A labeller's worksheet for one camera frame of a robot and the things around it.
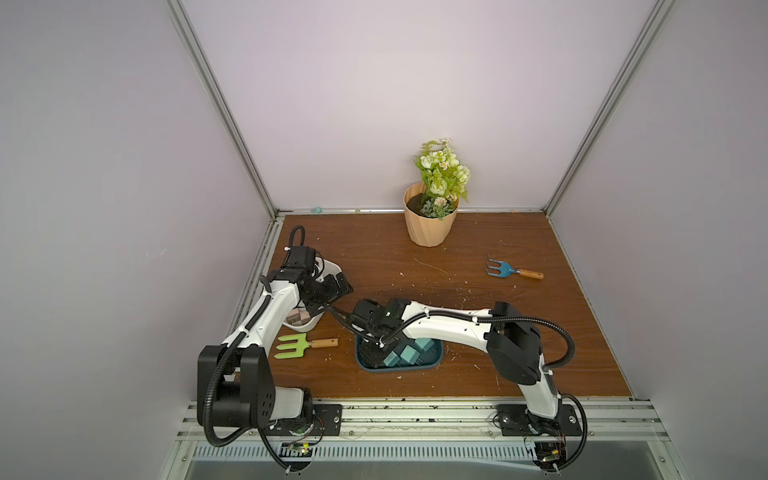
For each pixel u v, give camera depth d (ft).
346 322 2.33
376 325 2.09
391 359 2.63
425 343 2.73
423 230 3.29
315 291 2.35
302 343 2.83
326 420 2.40
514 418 2.39
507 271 3.37
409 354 2.68
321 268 2.45
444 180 3.02
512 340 1.69
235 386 1.37
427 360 2.67
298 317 2.95
